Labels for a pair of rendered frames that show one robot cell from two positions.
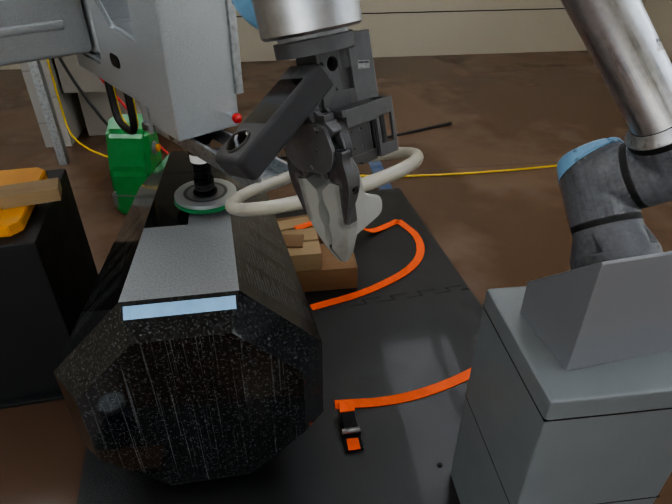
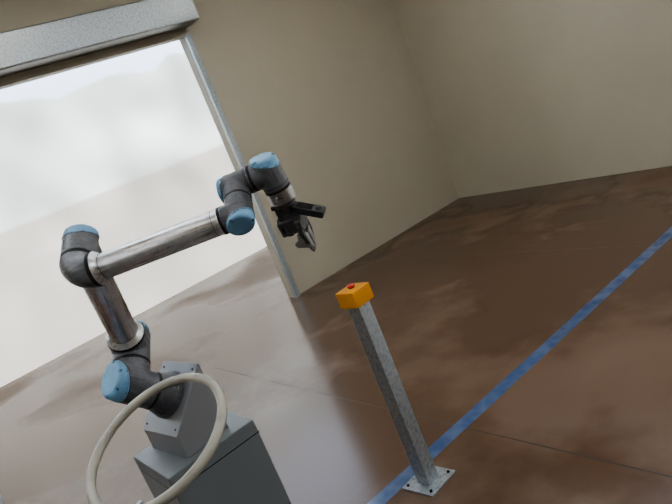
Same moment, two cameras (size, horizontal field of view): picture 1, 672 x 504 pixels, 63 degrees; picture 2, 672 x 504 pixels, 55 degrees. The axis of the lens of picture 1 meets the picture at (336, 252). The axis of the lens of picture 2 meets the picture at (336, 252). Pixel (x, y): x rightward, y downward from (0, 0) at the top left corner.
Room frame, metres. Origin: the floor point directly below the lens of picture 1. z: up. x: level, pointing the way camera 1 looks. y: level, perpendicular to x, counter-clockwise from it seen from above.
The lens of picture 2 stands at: (1.39, 1.95, 1.89)
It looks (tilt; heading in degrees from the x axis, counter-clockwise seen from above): 12 degrees down; 243
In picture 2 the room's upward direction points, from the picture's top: 22 degrees counter-clockwise
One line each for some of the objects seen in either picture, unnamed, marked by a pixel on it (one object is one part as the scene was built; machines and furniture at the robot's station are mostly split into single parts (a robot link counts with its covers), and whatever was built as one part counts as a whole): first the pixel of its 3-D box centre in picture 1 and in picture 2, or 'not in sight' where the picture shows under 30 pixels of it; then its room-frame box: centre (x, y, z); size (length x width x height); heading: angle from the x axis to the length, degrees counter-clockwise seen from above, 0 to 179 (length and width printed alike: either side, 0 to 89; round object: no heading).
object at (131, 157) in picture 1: (132, 141); not in sight; (3.16, 1.25, 0.43); 0.35 x 0.35 x 0.87; 88
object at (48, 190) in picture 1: (30, 193); not in sight; (1.80, 1.13, 0.81); 0.20 x 0.10 x 0.05; 111
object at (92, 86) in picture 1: (120, 64); not in sight; (4.85, 1.87, 0.43); 1.30 x 0.62 x 0.86; 7
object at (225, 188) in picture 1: (205, 193); not in sight; (1.70, 0.46, 0.86); 0.21 x 0.21 x 0.01
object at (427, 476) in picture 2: not in sight; (391, 387); (0.07, -0.59, 0.54); 0.20 x 0.20 x 1.09; 13
